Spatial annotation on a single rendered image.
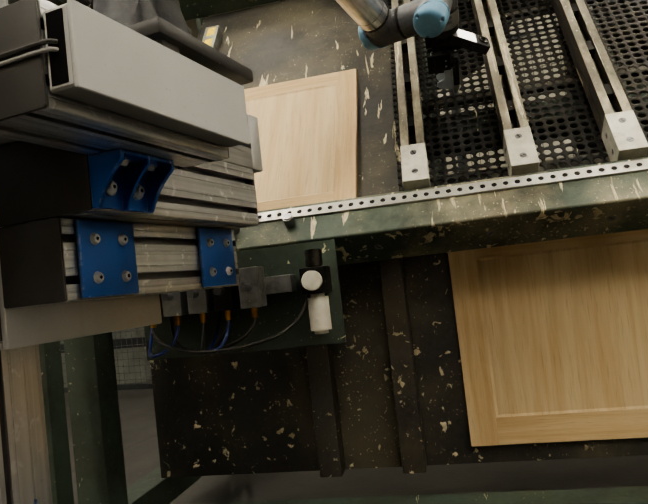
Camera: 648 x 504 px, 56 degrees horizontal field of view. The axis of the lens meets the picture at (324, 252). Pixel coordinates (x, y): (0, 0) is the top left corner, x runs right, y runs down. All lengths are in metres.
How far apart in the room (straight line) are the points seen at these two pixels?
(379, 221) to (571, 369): 0.63
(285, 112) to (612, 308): 1.04
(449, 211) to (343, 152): 0.38
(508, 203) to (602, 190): 0.19
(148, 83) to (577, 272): 1.28
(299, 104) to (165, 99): 1.28
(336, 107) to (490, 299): 0.69
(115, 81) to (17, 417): 0.46
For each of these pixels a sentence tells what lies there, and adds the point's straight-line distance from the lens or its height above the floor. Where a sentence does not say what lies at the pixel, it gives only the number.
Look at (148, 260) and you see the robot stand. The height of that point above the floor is 0.77.
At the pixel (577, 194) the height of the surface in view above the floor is 0.84.
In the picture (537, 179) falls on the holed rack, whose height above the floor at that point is 0.89.
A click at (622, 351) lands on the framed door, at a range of 1.68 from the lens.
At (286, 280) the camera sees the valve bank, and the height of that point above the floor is 0.73.
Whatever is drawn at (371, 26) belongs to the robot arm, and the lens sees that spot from 1.49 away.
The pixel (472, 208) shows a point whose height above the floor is 0.84.
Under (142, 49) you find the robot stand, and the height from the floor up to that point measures 0.93.
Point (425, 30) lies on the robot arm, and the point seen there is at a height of 1.25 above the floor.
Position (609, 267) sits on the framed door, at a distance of 1.66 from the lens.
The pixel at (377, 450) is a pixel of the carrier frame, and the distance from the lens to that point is 1.72.
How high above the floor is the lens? 0.71
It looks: 3 degrees up
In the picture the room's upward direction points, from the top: 6 degrees counter-clockwise
